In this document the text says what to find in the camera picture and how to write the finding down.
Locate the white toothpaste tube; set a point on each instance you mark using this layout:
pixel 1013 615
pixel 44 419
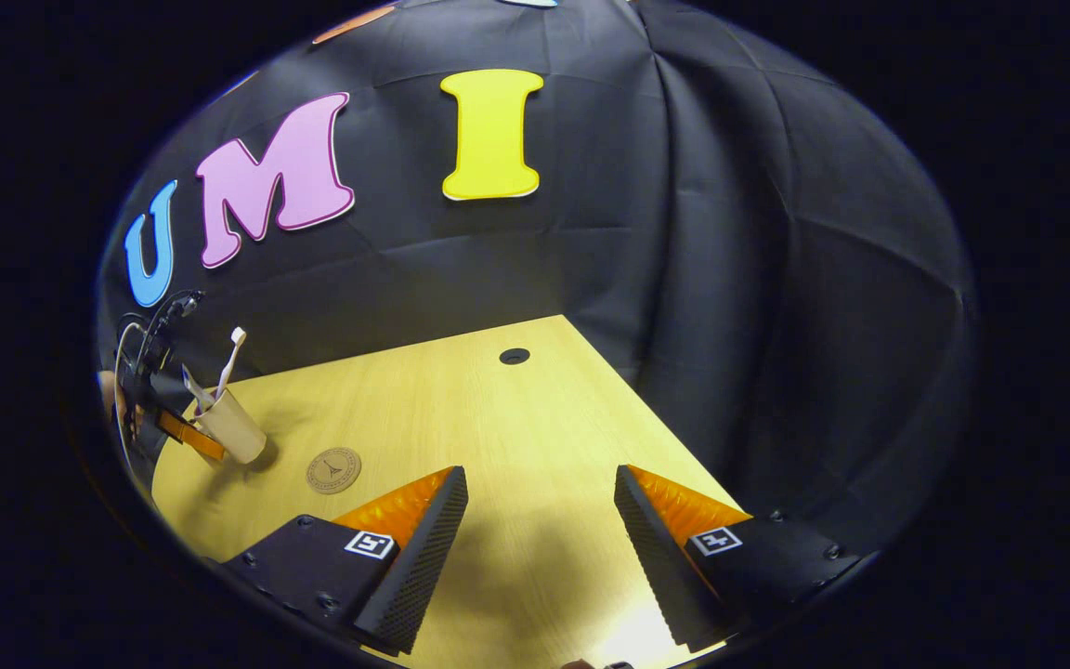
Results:
pixel 196 388

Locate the white toothbrush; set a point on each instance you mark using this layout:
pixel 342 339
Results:
pixel 231 358

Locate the round brown coaster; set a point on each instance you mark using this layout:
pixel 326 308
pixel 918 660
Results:
pixel 333 470

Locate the beige cup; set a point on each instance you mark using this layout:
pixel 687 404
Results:
pixel 236 429

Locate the black backdrop cloth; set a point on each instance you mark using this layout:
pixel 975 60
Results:
pixel 684 260

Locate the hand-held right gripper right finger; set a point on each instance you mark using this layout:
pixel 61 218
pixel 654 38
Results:
pixel 660 557

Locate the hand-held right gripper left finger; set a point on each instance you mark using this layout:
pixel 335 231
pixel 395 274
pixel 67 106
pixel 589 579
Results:
pixel 424 557

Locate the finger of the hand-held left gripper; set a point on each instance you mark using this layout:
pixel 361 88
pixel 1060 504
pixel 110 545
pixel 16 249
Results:
pixel 191 435

